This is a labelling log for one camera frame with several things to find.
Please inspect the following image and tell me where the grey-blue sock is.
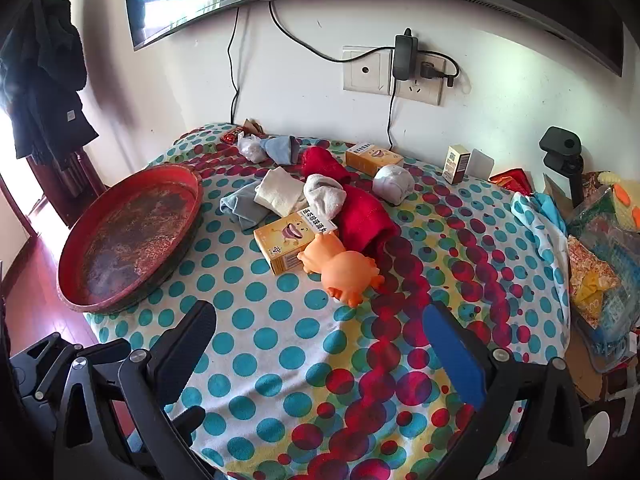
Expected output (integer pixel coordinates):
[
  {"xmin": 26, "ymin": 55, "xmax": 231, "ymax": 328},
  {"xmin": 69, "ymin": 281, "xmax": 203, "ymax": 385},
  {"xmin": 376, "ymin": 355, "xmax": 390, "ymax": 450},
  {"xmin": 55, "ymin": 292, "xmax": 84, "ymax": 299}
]
[{"xmin": 220, "ymin": 192, "xmax": 271, "ymax": 232}]

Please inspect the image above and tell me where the dark hanging jacket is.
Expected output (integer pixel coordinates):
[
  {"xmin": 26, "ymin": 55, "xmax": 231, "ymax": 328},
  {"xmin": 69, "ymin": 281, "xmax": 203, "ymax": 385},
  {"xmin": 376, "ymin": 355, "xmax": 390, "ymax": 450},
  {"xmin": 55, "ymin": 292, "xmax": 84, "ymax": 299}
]
[{"xmin": 0, "ymin": 0, "xmax": 101, "ymax": 172}]

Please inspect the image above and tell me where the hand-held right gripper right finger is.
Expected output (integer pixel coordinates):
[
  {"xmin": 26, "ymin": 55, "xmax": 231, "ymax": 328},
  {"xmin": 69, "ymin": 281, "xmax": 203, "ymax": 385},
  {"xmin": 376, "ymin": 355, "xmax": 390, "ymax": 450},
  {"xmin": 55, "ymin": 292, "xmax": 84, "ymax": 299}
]
[{"xmin": 422, "ymin": 301, "xmax": 587, "ymax": 480}]

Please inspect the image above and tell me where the white wall jack plate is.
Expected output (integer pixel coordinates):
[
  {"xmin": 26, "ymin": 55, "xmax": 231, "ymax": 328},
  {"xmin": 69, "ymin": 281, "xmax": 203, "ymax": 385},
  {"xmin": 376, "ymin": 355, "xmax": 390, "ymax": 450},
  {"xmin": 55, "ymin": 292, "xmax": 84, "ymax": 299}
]
[{"xmin": 342, "ymin": 46, "xmax": 393, "ymax": 93}]

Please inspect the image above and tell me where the black wall plug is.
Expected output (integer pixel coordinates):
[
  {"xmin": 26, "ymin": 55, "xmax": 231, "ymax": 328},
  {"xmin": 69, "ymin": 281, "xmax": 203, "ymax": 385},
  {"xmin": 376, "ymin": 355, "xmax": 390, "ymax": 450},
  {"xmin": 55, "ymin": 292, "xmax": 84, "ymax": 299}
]
[{"xmin": 419, "ymin": 60, "xmax": 459, "ymax": 87}]

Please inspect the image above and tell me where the blue sock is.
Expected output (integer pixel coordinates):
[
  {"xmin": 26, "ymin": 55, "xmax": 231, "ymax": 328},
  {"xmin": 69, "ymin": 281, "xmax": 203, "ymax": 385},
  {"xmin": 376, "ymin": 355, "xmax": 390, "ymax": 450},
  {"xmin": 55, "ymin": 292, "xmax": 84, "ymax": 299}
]
[{"xmin": 265, "ymin": 136, "xmax": 302, "ymax": 166}]

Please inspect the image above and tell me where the red round tray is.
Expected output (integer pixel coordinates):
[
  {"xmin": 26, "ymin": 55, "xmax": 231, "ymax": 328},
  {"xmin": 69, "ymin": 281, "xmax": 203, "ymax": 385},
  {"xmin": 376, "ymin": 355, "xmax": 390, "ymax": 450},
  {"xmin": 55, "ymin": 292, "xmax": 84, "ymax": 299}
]
[{"xmin": 57, "ymin": 162, "xmax": 205, "ymax": 314}]

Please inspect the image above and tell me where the small white box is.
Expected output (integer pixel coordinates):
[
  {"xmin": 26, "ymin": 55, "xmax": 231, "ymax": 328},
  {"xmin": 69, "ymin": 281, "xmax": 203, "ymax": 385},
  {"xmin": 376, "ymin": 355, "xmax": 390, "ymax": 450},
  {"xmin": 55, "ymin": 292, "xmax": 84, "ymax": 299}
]
[{"xmin": 442, "ymin": 145, "xmax": 471, "ymax": 184}]

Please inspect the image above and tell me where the clear plastic bag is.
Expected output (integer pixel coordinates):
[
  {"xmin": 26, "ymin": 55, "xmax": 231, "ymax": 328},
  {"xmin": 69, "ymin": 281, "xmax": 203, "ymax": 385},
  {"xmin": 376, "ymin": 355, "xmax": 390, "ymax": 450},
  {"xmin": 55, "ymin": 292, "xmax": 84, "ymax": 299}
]
[{"xmin": 565, "ymin": 170, "xmax": 640, "ymax": 361}]

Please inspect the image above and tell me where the black clamp mount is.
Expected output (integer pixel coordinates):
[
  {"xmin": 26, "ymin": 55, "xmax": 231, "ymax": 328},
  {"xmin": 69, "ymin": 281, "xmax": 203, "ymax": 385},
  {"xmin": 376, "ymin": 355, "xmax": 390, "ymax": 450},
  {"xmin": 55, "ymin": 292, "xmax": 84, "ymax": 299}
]
[{"xmin": 539, "ymin": 126, "xmax": 586, "ymax": 206}]

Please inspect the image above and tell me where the cream sock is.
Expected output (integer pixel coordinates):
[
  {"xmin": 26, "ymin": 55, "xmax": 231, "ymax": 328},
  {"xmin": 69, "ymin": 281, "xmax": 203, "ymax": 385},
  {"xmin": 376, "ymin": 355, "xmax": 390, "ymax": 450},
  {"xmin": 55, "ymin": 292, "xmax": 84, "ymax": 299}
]
[{"xmin": 254, "ymin": 169, "xmax": 307, "ymax": 216}]

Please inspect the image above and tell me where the white wall power socket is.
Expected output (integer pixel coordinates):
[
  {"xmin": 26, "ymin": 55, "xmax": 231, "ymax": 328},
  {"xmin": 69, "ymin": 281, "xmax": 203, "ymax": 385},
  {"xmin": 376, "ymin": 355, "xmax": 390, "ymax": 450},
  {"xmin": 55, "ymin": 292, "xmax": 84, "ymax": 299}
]
[{"xmin": 390, "ymin": 52, "xmax": 446, "ymax": 106}]

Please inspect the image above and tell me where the blue and white cloth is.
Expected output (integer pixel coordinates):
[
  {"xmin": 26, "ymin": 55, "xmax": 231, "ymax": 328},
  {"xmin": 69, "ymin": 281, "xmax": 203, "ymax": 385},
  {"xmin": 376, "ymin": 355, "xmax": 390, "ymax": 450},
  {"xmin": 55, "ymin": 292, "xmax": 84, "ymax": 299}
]
[{"xmin": 510, "ymin": 192, "xmax": 572, "ymax": 321}]

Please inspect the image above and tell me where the orange rubber pig toy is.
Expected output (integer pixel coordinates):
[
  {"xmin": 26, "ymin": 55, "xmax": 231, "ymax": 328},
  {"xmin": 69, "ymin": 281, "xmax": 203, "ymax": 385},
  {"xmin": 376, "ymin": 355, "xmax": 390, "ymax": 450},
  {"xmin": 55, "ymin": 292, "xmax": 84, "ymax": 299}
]
[{"xmin": 297, "ymin": 234, "xmax": 386, "ymax": 306}]

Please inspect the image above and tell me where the thin black adapter cable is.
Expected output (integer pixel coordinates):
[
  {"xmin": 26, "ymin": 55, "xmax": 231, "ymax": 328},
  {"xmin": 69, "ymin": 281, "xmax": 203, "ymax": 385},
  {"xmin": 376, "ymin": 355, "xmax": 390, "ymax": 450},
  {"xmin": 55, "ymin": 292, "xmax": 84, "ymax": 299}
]
[{"xmin": 387, "ymin": 80, "xmax": 400, "ymax": 150}]

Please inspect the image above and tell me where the red packet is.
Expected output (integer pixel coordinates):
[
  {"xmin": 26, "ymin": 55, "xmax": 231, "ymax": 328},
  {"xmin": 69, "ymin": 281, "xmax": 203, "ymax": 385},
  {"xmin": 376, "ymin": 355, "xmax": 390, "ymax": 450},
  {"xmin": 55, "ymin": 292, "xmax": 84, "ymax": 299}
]
[{"xmin": 489, "ymin": 169, "xmax": 534, "ymax": 196}]

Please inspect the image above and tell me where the grey and white sock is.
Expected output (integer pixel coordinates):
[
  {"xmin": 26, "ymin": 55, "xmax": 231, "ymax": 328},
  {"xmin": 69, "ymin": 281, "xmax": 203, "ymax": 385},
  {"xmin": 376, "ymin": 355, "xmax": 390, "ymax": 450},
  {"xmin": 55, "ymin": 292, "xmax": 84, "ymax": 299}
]
[{"xmin": 304, "ymin": 174, "xmax": 346, "ymax": 216}]

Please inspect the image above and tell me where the polka dot blanket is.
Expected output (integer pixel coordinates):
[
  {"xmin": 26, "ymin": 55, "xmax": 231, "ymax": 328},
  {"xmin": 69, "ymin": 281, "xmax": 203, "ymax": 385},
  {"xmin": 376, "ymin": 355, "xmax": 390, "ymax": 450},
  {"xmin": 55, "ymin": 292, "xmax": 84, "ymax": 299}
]
[{"xmin": 82, "ymin": 122, "xmax": 571, "ymax": 480}]

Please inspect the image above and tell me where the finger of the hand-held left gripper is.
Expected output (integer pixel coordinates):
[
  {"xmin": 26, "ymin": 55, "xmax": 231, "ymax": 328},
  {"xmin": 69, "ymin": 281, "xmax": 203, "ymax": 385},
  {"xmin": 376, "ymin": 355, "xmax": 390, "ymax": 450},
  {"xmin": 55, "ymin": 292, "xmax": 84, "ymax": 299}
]
[{"xmin": 9, "ymin": 332, "xmax": 76, "ymax": 461}]

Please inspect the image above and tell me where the red wooden coat stand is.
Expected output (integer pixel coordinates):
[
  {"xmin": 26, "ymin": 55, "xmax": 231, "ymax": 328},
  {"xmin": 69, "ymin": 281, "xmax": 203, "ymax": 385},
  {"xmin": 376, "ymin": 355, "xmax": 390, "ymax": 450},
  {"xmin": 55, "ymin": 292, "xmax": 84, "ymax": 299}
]
[{"xmin": 25, "ymin": 147, "xmax": 108, "ymax": 226}]

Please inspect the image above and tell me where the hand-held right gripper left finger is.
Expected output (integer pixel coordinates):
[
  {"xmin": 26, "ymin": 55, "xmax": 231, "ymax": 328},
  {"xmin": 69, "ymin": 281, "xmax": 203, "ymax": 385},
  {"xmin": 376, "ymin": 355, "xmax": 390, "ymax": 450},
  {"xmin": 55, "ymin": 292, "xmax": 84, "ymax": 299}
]
[{"xmin": 52, "ymin": 300, "xmax": 218, "ymax": 480}]

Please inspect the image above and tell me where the orange snack packet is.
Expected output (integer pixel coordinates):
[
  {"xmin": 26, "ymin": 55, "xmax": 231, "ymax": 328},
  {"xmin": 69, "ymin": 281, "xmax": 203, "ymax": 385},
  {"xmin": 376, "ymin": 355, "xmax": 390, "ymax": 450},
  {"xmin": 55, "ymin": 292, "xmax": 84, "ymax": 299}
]
[{"xmin": 567, "ymin": 235, "xmax": 622, "ymax": 313}]

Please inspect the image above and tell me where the thick black cable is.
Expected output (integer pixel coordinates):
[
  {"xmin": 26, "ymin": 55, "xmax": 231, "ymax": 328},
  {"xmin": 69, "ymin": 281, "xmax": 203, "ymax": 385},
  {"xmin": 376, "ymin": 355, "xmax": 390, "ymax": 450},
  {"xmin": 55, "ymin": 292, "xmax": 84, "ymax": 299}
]
[{"xmin": 227, "ymin": 7, "xmax": 242, "ymax": 125}]

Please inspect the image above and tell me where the crumpled clear plastic wrap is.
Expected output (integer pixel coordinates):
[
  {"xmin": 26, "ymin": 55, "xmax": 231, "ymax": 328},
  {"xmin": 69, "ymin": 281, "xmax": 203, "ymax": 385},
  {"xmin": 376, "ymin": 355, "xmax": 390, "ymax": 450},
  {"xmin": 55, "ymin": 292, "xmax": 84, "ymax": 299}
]
[{"xmin": 237, "ymin": 135, "xmax": 268, "ymax": 163}]

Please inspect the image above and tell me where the yellow medicine box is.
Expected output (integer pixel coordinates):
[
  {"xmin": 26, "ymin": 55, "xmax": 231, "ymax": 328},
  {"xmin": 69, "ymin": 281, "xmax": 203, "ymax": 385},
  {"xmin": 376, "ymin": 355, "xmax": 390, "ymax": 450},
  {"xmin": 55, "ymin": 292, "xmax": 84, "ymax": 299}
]
[
  {"xmin": 345, "ymin": 142, "xmax": 405, "ymax": 177},
  {"xmin": 253, "ymin": 211, "xmax": 341, "ymax": 276}
]

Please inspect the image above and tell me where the red sock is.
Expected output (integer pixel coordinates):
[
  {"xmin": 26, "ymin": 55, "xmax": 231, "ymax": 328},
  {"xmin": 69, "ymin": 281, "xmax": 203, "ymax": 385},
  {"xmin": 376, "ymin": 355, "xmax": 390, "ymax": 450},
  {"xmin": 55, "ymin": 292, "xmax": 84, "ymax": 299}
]
[
  {"xmin": 337, "ymin": 185, "xmax": 401, "ymax": 261},
  {"xmin": 300, "ymin": 146, "xmax": 351, "ymax": 183}
]

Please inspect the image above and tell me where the black power adapter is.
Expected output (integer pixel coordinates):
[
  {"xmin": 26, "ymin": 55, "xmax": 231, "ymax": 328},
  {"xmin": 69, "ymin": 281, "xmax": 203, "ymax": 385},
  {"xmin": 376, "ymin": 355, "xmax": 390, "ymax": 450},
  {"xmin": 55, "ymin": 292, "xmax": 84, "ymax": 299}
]
[{"xmin": 393, "ymin": 29, "xmax": 421, "ymax": 81}]

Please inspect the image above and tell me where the black television cable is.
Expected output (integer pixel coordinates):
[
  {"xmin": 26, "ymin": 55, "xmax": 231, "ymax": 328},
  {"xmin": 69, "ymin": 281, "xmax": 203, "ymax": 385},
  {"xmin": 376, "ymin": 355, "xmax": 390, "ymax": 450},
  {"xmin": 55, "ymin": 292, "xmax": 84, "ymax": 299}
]
[{"xmin": 268, "ymin": 1, "xmax": 398, "ymax": 64}]

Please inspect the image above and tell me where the white card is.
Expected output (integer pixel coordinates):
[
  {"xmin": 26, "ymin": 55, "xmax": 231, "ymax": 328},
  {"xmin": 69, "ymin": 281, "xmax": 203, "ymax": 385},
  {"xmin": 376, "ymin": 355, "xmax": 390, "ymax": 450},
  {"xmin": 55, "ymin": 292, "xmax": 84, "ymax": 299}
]
[{"xmin": 465, "ymin": 149, "xmax": 495, "ymax": 179}]

